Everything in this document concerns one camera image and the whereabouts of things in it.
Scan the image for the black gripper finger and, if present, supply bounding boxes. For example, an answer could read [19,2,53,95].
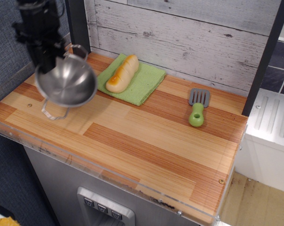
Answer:
[39,53,57,73]

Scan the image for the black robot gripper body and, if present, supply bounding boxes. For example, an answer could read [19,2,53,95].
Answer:
[12,0,65,60]

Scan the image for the stainless steel two-handled pan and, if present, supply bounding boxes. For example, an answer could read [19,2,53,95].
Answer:
[35,45,98,120]

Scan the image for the clear acrylic table edge guard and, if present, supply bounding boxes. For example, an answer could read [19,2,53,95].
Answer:
[0,122,221,226]

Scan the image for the toy bread loaf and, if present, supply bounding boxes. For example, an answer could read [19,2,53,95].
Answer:
[105,55,139,93]

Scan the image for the green folded cloth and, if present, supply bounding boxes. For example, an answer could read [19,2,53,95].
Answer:
[97,53,166,106]

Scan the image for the grey toy fridge dispenser panel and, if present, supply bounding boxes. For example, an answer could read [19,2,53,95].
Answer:
[77,186,136,226]

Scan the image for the yellow object bottom corner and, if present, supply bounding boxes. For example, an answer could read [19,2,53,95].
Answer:
[0,217,20,226]

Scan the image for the white ribbed cabinet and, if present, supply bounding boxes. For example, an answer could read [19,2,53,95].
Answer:
[235,89,284,191]

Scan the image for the dark left shelf post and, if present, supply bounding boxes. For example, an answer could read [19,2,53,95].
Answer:
[65,0,91,53]

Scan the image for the dark shelf post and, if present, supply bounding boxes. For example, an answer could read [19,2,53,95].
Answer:
[242,0,284,116]
[65,0,91,53]

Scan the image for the green handled grey spatula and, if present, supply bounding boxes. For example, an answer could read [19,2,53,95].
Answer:
[188,88,210,127]

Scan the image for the dark right shelf post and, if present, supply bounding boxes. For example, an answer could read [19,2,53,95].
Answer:
[242,0,284,116]

